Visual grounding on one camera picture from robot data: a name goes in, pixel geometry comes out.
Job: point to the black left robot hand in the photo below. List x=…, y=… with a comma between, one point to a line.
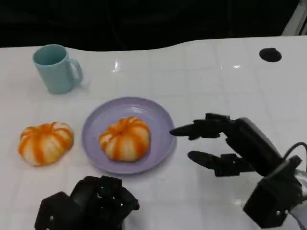
x=88, y=198

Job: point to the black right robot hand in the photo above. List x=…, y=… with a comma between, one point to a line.
x=251, y=141

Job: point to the orange and white bread roll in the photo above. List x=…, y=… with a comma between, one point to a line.
x=45, y=143
x=124, y=139

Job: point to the lilac plate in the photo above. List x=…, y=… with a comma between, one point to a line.
x=100, y=119

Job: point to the black round table grommet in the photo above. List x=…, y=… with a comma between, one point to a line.
x=270, y=55

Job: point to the pale green mug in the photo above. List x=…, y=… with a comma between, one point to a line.
x=56, y=73

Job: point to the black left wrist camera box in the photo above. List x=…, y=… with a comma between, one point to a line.
x=55, y=210

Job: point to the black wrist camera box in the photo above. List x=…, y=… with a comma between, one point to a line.
x=55, y=210
x=273, y=198

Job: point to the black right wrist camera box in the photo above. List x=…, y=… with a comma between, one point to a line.
x=273, y=198

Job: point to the white metal frame post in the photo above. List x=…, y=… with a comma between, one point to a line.
x=296, y=19

